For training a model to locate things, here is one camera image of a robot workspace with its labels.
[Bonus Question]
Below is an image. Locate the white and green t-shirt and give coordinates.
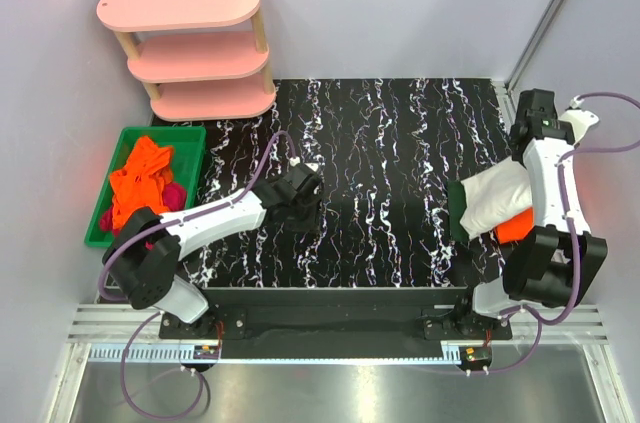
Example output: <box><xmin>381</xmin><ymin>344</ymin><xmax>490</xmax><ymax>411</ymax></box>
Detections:
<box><xmin>447</xmin><ymin>158</ymin><xmax>533</xmax><ymax>243</ymax></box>

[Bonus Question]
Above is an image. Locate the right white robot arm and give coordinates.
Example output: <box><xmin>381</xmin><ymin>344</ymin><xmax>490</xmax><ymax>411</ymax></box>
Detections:
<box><xmin>471</xmin><ymin>89</ymin><xmax>608</xmax><ymax>325</ymax></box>

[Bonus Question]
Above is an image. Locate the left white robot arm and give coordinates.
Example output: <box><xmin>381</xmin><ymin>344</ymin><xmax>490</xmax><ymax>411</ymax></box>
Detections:
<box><xmin>103</xmin><ymin>161</ymin><xmax>324</xmax><ymax>324</ymax></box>

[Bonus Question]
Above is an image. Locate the orange folded t-shirt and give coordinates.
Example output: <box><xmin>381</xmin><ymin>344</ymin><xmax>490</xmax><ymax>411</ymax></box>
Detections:
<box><xmin>494</xmin><ymin>208</ymin><xmax>534</xmax><ymax>244</ymax></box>

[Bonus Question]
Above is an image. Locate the magenta t-shirt in bin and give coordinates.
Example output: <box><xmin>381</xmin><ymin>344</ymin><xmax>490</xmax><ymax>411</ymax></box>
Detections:
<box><xmin>98</xmin><ymin>182</ymin><xmax>187</xmax><ymax>236</ymax></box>

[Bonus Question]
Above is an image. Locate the green plastic bin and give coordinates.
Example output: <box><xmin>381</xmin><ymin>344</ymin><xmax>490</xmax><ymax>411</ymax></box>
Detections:
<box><xmin>85</xmin><ymin>126</ymin><xmax>206</xmax><ymax>248</ymax></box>

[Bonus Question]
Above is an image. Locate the orange t-shirt in bin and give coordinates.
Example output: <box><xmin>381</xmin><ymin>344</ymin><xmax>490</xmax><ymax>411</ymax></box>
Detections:
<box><xmin>109</xmin><ymin>135</ymin><xmax>174</xmax><ymax>232</ymax></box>

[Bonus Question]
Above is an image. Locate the pink three-tier wooden shelf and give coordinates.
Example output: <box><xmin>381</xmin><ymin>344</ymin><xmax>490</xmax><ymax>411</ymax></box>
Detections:
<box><xmin>96</xmin><ymin>0</ymin><xmax>276</xmax><ymax>122</ymax></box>

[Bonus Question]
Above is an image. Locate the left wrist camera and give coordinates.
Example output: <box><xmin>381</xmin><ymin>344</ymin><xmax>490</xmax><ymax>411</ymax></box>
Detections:
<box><xmin>289</xmin><ymin>157</ymin><xmax>320</xmax><ymax>173</ymax></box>

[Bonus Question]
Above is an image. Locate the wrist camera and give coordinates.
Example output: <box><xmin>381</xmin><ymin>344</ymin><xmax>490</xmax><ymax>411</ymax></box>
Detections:
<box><xmin>289</xmin><ymin>157</ymin><xmax>320</xmax><ymax>173</ymax></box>
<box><xmin>559</xmin><ymin>95</ymin><xmax>600</xmax><ymax>146</ymax></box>

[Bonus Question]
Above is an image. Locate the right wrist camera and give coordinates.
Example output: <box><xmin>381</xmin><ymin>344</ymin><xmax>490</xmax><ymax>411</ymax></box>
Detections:
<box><xmin>559</xmin><ymin>95</ymin><xmax>600</xmax><ymax>146</ymax></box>

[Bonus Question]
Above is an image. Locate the aluminium corner frame post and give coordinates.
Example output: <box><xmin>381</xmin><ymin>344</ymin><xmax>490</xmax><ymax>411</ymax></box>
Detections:
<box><xmin>504</xmin><ymin>0</ymin><xmax>568</xmax><ymax>91</ymax></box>

